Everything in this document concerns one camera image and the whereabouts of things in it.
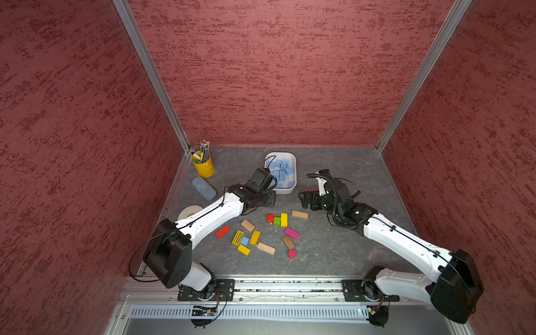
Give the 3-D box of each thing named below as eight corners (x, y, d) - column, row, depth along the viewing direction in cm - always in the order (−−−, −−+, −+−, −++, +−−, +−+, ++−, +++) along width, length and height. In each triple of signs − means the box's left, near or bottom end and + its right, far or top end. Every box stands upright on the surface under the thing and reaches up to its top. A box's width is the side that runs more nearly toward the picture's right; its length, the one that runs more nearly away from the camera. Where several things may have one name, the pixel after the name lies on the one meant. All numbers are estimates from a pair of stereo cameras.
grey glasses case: (191, 184, 106) (188, 179, 103) (200, 178, 109) (198, 173, 106) (208, 203, 100) (206, 198, 96) (218, 195, 102) (216, 191, 99)
